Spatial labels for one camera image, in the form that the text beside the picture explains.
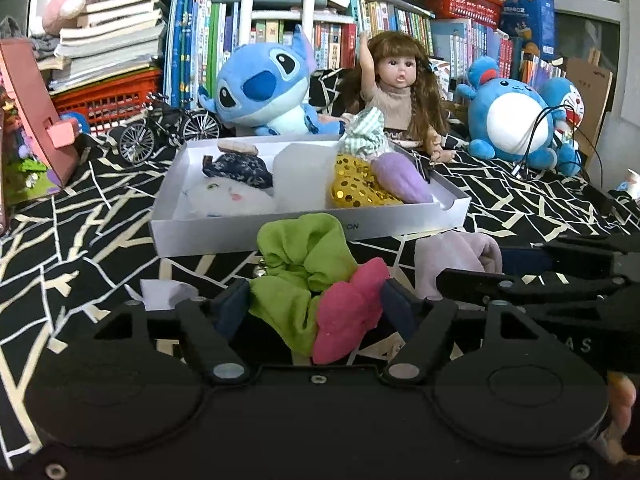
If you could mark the purple fluffy pompom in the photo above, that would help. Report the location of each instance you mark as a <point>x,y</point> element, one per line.
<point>400,177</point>

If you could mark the white shelf frame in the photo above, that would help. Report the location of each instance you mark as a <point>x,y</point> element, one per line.
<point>305,13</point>

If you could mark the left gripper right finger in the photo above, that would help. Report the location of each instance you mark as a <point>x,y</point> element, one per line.
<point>425,326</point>

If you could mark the pink plush on books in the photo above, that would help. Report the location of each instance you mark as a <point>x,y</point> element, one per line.
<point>60,14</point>

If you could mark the blue Stitch plush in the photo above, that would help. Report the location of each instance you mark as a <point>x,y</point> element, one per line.
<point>263,87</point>

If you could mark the green checkered cloth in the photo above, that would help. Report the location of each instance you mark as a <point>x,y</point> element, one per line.
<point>364,136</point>

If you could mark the stack of books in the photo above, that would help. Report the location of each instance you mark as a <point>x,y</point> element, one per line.
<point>112,37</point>

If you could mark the pink cloth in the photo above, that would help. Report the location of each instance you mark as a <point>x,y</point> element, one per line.
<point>476,252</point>

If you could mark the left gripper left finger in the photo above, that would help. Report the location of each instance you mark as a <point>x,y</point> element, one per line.
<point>205,328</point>

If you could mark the person's hand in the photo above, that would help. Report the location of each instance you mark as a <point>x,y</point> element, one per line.
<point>622,394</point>

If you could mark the blue round plush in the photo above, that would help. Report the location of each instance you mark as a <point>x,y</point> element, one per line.
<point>509,120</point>

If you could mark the row of upright books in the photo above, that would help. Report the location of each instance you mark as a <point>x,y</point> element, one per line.
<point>203,34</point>

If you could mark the white cardboard box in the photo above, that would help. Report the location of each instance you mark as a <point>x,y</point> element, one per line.
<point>179,228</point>

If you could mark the brown hair doll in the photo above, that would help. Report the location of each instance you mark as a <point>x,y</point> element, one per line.
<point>394,74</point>

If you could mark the black model bicycle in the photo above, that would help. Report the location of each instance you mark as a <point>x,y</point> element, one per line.
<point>162,124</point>

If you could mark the gold sequin bow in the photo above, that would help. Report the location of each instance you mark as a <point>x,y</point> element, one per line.
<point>355,185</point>

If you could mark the navy floral pouch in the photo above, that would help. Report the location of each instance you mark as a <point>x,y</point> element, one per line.
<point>245,168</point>

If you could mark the pink wooden house model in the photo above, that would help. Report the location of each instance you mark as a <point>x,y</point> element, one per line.
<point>38,153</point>

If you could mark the Doraemon plush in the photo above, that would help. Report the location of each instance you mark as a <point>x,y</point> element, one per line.
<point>562,93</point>

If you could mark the white plush toy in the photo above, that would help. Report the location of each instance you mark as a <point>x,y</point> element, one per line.
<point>223,197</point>

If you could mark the green pink scrunchie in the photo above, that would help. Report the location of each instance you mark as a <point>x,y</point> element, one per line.
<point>315,295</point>

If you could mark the red plastic basket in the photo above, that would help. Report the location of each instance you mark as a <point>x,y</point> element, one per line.
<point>110,102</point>

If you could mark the black patterned cloth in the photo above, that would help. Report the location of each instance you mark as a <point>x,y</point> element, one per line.
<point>73,256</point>

